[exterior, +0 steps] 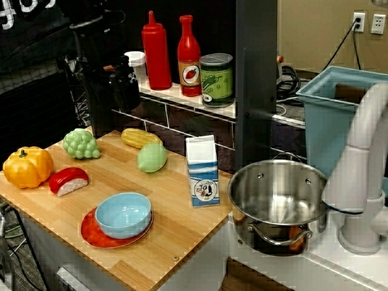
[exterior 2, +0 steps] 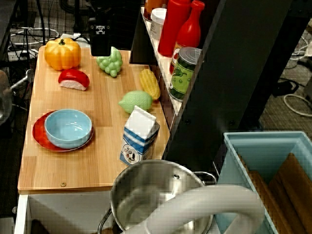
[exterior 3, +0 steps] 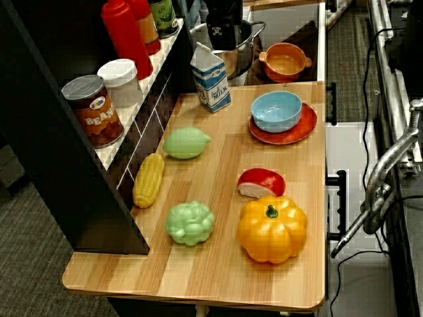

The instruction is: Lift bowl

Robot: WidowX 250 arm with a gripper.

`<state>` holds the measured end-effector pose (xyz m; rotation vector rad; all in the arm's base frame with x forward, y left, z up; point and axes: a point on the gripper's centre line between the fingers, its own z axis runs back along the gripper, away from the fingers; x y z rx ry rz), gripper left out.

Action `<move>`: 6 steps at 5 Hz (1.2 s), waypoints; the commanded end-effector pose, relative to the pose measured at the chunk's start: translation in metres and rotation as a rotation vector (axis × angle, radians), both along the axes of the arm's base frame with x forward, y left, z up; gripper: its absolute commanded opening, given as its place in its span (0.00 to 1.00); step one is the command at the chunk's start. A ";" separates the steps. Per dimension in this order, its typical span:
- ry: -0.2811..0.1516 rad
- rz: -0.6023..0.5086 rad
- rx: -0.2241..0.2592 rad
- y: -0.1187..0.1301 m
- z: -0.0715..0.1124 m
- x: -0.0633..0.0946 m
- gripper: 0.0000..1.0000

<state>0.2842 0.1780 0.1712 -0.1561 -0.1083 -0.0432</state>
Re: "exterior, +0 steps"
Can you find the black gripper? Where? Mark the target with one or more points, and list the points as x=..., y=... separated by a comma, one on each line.
x=119, y=71

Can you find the light blue bowl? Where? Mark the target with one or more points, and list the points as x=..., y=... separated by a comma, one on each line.
x=121, y=215

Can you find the white plastic jar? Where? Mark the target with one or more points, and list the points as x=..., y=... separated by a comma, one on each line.
x=138, y=60

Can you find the yellow toy corn cob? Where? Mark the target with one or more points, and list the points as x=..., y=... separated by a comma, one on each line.
x=138, y=138

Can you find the red squeeze bottle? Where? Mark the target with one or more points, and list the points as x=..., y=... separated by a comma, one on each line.
x=156, y=57

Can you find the green toy grape bunch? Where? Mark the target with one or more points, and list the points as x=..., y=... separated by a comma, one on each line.
x=80, y=144

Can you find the green toy lemon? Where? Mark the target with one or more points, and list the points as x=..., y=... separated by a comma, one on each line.
x=151, y=159

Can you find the red sauce bottle with label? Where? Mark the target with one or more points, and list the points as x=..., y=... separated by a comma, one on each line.
x=188, y=48

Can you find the green pea can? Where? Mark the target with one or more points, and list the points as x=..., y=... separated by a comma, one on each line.
x=216, y=82

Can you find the red white toy cheese wedge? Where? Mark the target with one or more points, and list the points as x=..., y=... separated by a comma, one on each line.
x=68, y=179

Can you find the blue white milk carton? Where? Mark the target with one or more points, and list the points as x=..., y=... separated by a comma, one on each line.
x=203, y=179

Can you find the yellow toy bell pepper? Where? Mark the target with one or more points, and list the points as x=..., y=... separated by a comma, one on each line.
x=27, y=168

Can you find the orange round plate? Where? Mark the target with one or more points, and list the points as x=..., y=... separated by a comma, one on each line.
x=94, y=236

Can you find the white device with red button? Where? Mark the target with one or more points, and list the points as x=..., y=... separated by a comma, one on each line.
x=279, y=65

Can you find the stainless steel pot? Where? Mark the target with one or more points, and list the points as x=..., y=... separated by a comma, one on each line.
x=272, y=194

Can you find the teal plastic bin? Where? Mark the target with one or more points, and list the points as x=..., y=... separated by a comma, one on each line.
x=321, y=133

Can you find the brown cardboard box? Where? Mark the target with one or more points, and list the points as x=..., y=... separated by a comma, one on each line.
x=350, y=91

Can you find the white toy faucet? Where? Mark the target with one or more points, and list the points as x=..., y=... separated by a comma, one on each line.
x=351, y=175

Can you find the dark grey vertical post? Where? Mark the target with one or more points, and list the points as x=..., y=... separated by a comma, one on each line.
x=256, y=91

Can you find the white wall power outlet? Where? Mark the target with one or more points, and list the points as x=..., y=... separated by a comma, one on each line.
x=359, y=22

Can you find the white wall data outlet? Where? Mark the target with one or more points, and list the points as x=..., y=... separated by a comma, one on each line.
x=378, y=23

